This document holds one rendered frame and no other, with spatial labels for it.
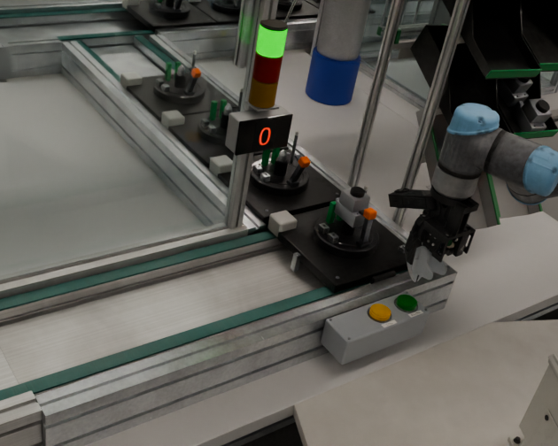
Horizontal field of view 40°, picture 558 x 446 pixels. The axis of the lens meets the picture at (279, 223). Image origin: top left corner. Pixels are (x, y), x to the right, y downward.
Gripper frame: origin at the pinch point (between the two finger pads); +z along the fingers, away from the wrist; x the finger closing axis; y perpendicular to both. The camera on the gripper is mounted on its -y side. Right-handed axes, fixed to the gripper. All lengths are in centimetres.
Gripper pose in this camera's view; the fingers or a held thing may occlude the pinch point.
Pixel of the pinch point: (414, 272)
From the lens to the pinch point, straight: 147.6
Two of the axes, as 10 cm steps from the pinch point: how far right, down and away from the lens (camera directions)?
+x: 8.1, -2.1, 5.5
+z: -1.6, 8.2, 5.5
